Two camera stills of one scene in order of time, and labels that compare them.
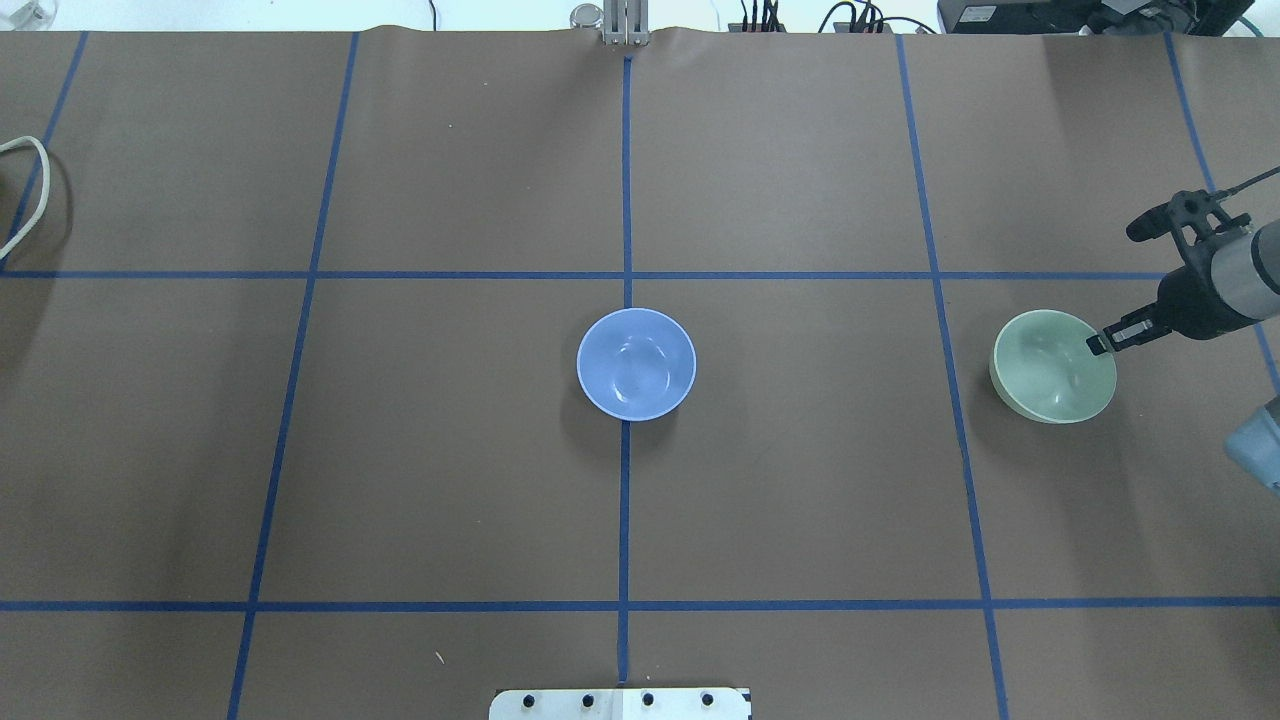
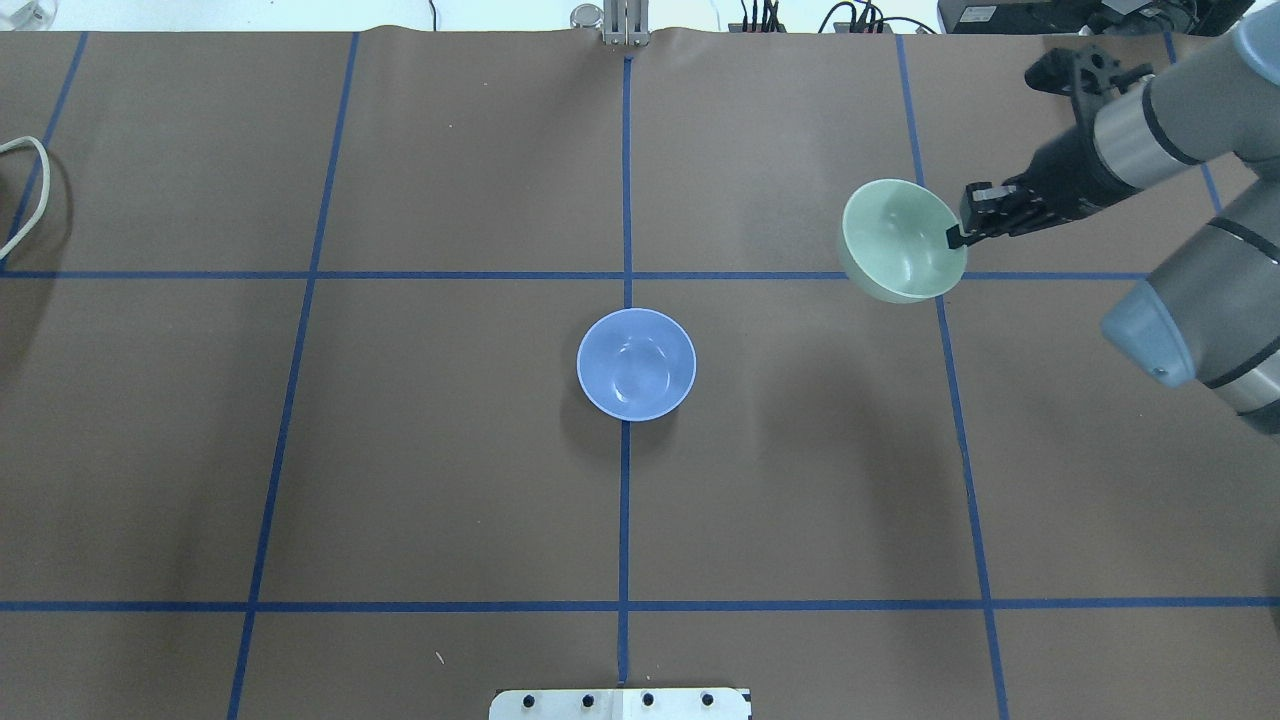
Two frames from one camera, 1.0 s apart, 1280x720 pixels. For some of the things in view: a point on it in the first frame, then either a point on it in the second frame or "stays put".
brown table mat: x=292 y=425 stays put
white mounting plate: x=619 y=704 stays put
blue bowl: x=636 y=364 stays put
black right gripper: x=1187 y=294 to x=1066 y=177
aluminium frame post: x=626 y=22 stays put
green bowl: x=1042 y=368 to x=895 y=242
